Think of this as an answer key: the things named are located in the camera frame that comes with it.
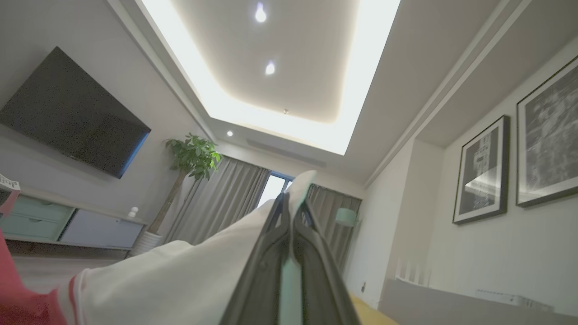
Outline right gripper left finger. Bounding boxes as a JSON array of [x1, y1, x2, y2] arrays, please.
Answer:
[[219, 192, 291, 325]]

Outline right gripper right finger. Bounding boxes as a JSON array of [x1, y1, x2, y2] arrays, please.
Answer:
[[291, 199, 362, 325]]

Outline red shorts with white trim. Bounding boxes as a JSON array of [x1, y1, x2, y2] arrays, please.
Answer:
[[0, 170, 317, 325]]

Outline grey curtain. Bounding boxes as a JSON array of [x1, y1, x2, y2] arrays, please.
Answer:
[[163, 156, 271, 246], [307, 184, 363, 274]]

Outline yellow sofa back cushion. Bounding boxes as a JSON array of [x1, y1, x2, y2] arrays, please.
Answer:
[[350, 295, 399, 325]]

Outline floor lamp mint shade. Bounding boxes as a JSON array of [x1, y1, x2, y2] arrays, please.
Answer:
[[335, 208, 362, 229]]

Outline balcony window door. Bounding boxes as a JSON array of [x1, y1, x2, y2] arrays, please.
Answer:
[[257, 172, 295, 208]]

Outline white slatted rack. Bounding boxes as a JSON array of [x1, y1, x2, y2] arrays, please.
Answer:
[[395, 259, 432, 288]]

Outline white ribbed plant pot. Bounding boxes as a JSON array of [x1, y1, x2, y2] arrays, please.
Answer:
[[130, 230, 164, 258]]

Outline green potted tree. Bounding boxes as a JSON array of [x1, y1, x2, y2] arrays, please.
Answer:
[[147, 133, 223, 235]]

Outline television cabinet green grey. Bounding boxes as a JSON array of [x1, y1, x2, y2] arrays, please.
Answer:
[[0, 185, 148, 251]]

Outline flat white device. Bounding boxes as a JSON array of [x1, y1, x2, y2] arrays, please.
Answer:
[[475, 289, 555, 312]]

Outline black framed monochrome picture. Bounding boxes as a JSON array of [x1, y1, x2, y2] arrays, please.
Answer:
[[452, 115, 511, 225], [516, 56, 578, 208]]

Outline black wall television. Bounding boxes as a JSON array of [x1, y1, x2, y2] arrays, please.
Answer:
[[0, 46, 152, 180]]

